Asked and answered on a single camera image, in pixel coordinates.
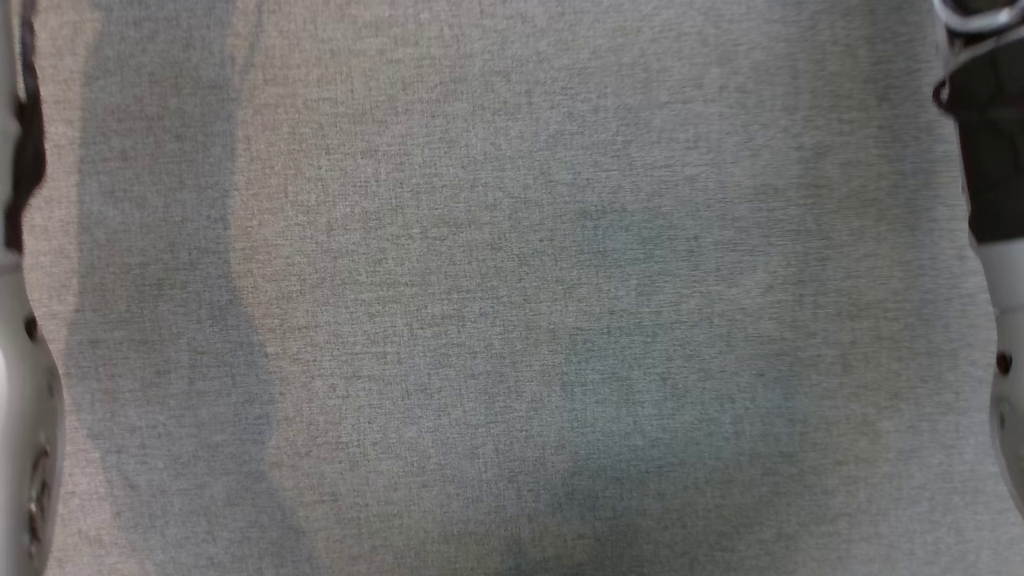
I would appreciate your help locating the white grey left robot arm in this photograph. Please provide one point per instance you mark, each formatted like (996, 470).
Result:
(24, 440)

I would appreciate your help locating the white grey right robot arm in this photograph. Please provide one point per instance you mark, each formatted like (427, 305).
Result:
(1000, 176)

